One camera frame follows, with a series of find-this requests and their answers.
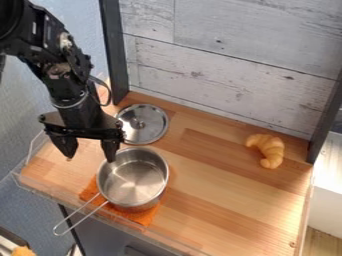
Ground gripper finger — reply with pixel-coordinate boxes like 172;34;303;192
98;138;122;164
46;132;81;160

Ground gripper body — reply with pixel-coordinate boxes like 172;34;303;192
37;95;127;142

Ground toy croissant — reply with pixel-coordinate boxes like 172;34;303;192
244;133;286;170

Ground silver pot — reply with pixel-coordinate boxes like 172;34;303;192
52;146;171;237

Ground silver lid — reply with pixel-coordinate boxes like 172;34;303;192
114;103;171;146

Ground orange cloth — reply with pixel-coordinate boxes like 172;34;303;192
78;175;163;228

